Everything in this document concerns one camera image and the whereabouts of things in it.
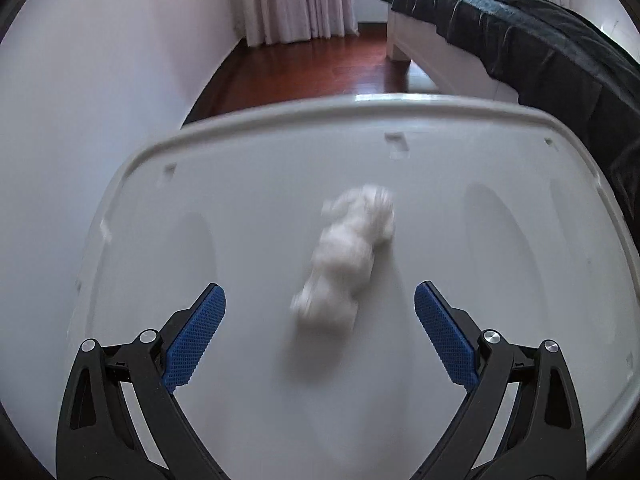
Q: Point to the white bed frame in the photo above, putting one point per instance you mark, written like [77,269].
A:
[440,50]

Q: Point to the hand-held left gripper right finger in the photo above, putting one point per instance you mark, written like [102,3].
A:
[445,335]

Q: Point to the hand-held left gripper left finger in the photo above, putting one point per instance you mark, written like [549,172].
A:
[197,335]

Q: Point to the white tissue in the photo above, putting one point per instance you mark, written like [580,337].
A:
[345,260]

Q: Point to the white pleated curtain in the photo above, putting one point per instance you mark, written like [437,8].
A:
[295,0]

